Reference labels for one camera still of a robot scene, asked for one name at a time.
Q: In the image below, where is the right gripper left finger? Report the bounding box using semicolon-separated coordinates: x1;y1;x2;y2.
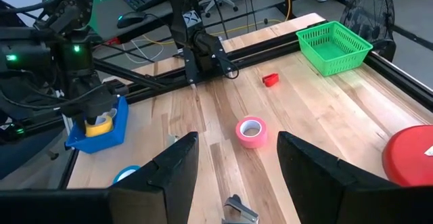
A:
0;131;200;224

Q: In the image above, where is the black aluminium table frame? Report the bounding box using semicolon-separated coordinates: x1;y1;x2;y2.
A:
59;19;433;189

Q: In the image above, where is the black computer mouse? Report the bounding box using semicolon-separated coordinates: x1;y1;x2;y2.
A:
116;12;147;29

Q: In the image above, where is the small red stapler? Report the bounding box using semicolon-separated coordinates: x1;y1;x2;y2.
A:
262;72;281;88

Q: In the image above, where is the yellow tape roll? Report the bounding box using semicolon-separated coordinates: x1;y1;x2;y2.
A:
84;114;114;138

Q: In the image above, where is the light blue tape roll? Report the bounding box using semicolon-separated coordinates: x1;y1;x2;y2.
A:
112;164;141;185

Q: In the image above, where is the blue plastic bin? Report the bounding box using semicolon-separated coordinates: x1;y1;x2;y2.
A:
64;95;130;154

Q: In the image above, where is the dark grey desk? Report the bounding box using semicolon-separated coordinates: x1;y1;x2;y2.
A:
91;0;180;44

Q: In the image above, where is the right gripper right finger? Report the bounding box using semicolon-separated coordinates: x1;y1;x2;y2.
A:
277;131;433;224

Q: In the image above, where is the pink tape roll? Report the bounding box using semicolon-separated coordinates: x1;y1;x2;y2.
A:
235;116;268;150

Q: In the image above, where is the red desk lamp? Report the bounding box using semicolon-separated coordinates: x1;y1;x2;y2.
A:
382;125;433;187

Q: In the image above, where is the green plastic basket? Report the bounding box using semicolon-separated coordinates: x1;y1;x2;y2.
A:
296;20;374;78

